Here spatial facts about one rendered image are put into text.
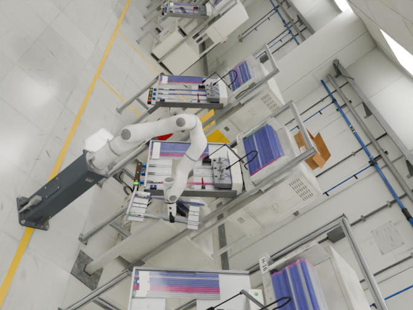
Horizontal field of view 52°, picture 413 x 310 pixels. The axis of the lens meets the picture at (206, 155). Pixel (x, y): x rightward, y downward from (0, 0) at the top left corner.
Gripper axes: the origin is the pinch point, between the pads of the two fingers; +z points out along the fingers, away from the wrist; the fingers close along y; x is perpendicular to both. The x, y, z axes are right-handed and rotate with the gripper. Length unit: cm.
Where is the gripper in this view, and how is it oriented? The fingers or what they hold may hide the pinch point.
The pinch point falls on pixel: (172, 219)
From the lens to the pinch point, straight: 290.0
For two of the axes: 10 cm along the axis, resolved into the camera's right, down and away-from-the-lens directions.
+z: 0.2, 8.8, 4.8
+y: 0.3, -4.8, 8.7
